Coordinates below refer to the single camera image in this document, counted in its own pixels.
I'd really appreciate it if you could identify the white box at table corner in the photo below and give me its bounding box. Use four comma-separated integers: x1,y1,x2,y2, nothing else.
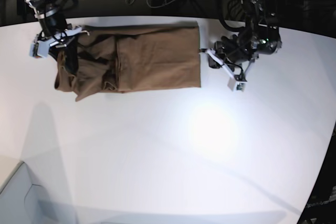
1,163,54,223

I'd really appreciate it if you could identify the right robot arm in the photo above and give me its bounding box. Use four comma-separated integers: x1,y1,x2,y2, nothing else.
24,0,87,74

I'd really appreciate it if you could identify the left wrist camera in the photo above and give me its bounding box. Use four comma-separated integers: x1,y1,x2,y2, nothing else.
228,78,247,92

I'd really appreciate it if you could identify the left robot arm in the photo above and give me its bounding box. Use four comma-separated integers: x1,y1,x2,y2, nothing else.
203,0,282,83

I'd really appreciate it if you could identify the brown t-shirt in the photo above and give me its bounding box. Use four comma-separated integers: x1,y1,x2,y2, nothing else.
54,22,201,101

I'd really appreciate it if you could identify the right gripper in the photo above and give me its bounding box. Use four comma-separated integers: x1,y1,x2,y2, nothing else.
34,18,90,73

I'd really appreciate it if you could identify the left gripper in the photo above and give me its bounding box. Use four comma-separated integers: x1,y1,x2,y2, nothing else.
200,35,260,80

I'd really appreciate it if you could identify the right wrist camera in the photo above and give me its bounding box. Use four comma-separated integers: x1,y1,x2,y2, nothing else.
29,42,50,58

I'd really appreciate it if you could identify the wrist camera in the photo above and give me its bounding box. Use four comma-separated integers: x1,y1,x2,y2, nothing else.
29,42,50,58
228,78,247,92

